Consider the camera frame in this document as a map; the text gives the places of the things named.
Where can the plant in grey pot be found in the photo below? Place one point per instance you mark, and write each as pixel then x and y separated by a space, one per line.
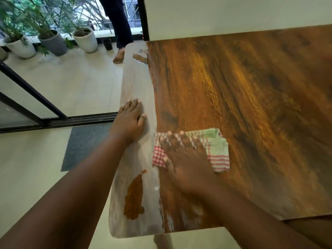
pixel 54 45

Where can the person's left forearm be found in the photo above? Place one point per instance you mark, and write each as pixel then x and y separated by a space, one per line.
pixel 59 199

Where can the person's right hand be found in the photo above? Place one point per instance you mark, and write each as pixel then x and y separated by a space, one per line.
pixel 189 171

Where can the person's right forearm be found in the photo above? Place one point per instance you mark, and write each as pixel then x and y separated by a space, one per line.
pixel 254 220

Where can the red checked cleaning cloth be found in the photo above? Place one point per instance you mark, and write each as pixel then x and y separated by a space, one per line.
pixel 218 152

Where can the person's bare foot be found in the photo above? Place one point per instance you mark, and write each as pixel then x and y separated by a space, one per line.
pixel 163 242

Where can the dark grey floor mat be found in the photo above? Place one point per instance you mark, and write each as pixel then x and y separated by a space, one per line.
pixel 85 145

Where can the black door frame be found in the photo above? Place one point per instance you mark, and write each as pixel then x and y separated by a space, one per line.
pixel 143 20

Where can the plant in white pot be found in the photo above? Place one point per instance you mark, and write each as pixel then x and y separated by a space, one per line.
pixel 87 41
pixel 20 47

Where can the black balcony railing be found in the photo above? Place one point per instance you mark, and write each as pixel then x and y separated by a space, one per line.
pixel 77 12

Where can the beige upholstered chair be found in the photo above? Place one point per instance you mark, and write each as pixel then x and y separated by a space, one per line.
pixel 311 230

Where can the person's left hand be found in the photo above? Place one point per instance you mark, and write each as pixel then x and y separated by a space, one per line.
pixel 128 124

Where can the small black pot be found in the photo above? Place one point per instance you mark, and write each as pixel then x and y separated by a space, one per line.
pixel 107 44

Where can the wooden table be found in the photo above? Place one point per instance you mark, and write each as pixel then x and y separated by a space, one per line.
pixel 246 101

